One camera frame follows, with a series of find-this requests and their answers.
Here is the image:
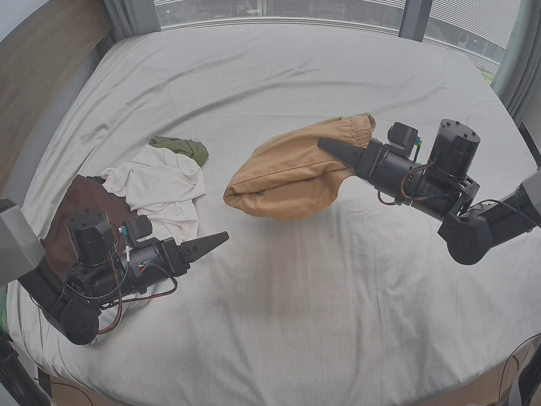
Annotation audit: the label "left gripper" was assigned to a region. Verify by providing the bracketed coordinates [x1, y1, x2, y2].
[125, 237, 192, 293]

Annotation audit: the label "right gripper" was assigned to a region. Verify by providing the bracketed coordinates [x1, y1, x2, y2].
[358, 139, 425, 206]

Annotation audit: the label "tan shorts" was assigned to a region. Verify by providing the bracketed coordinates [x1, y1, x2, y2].
[223, 112, 378, 221]

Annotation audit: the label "bed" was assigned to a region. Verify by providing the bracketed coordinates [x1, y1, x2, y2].
[0, 0, 541, 406]

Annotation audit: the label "cream garment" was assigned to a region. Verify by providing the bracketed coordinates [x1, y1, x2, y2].
[101, 144, 207, 244]

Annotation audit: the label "brown garment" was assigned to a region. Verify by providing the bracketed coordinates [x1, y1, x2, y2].
[42, 175, 140, 282]

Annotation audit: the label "green garment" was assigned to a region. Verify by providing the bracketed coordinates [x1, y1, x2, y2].
[149, 136, 209, 169]

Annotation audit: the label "green printed package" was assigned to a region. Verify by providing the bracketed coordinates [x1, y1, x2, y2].
[0, 290, 10, 335]

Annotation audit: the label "grey-green curtain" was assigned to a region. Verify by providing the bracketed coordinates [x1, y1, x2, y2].
[490, 0, 541, 122]
[94, 0, 163, 41]

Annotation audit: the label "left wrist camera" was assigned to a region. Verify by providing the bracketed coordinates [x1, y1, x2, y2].
[123, 215, 154, 246]

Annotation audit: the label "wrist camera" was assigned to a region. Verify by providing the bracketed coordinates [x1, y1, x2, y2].
[387, 122, 421, 160]
[123, 215, 154, 246]

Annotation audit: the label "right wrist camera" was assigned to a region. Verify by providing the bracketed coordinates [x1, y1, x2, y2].
[387, 122, 421, 160]

